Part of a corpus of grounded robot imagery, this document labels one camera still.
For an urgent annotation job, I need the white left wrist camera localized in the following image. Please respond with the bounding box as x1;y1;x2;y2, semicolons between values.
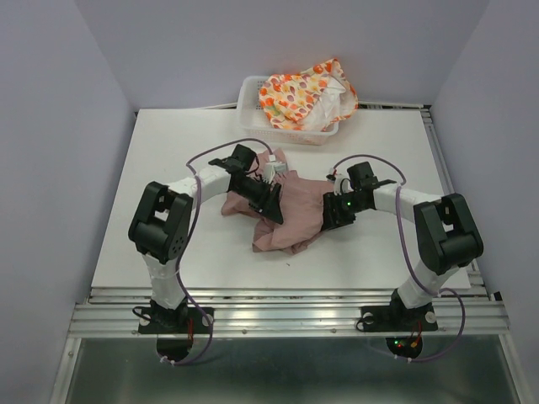
262;154;288;183

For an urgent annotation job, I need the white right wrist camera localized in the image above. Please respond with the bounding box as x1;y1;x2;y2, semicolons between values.
326;171;352;195

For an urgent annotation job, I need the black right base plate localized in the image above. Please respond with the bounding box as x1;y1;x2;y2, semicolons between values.
355;304;438;359

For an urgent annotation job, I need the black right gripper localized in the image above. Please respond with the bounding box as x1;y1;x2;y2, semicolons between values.
317;190;366;231

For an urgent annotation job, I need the pink skirt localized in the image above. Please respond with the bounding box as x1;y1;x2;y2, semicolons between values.
221;168;334;254

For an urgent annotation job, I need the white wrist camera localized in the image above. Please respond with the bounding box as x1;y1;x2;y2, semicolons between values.
262;154;288;183
326;171;352;195

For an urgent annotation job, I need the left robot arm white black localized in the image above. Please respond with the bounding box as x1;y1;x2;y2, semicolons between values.
128;144;287;334

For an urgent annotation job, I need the white plastic basket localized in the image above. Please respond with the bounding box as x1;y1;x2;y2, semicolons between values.
236;76;339;146

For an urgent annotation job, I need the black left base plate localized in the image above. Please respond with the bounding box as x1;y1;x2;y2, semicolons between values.
132;305;215;365

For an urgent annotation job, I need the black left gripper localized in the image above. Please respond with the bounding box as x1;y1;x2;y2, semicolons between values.
232;177;284;225

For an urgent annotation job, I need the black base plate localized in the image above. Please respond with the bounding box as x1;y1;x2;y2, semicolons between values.
355;304;438;359
132;305;215;365

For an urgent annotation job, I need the orange floral skirt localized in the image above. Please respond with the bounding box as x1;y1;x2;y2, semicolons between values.
258;58;359;132

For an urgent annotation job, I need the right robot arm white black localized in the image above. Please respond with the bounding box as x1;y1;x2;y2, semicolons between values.
322;162;484;332

